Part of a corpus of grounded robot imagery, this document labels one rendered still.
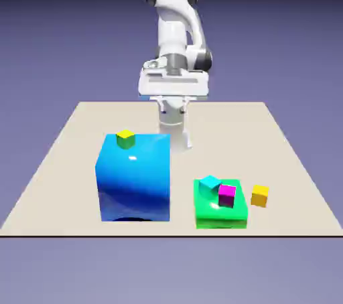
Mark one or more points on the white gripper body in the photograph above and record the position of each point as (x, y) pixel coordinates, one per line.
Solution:
(174, 88)

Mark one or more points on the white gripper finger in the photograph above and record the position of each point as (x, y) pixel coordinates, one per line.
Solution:
(183, 105)
(162, 105)

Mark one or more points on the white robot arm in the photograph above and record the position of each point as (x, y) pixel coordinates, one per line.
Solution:
(174, 14)

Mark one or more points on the small yellow cube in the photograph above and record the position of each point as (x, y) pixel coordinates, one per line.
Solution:
(125, 139)

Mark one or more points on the small cyan cube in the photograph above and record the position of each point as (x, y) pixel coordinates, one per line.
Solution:
(209, 184)

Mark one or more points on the small magenta cube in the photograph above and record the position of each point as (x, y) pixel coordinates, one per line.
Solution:
(227, 196)

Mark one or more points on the small orange cube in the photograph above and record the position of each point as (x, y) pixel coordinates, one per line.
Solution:
(260, 196)

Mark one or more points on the large blue box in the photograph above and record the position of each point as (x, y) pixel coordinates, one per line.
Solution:
(134, 180)

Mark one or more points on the large green box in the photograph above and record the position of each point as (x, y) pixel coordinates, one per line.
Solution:
(211, 215)

